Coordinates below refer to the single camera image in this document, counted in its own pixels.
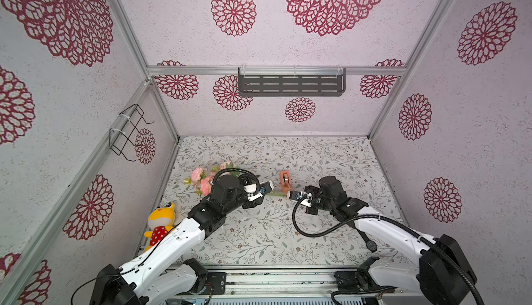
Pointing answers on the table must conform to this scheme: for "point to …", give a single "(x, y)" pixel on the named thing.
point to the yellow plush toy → (161, 220)
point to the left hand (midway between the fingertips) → (259, 182)
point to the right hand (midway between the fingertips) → (295, 192)
